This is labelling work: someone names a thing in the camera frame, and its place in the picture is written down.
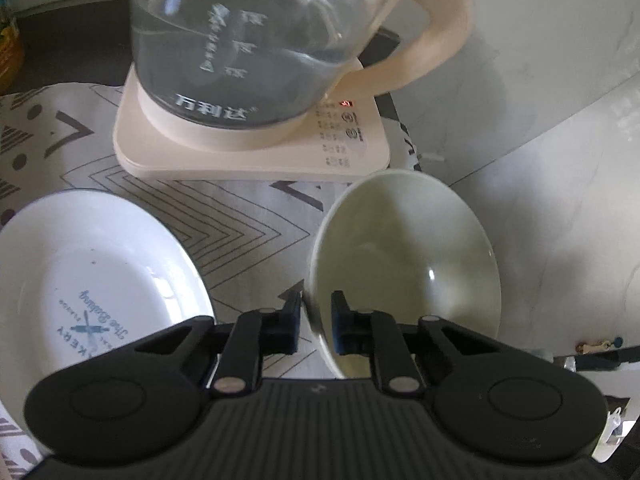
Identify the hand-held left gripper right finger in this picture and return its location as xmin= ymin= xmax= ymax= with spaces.
xmin=330 ymin=290 xmax=507 ymax=394

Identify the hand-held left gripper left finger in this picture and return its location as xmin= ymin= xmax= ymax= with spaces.
xmin=132 ymin=290 xmax=304 ymax=396

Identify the white ceramic bowl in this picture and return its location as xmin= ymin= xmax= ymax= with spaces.
xmin=306 ymin=170 xmax=501 ymax=380

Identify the white plate with blue print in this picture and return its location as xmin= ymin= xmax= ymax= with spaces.
xmin=0 ymin=189 xmax=216 ymax=413

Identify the beige kettle base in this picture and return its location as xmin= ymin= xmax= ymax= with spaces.
xmin=112 ymin=55 xmax=391 ymax=181

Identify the patterned white table mat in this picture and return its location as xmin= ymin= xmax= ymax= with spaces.
xmin=0 ymin=80 xmax=422 ymax=480

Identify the orange juice bottle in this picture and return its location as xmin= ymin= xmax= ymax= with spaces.
xmin=0 ymin=4 xmax=25 ymax=87

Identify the glass kettle with beige handle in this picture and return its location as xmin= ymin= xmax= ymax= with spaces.
xmin=129 ymin=0 xmax=475 ymax=129

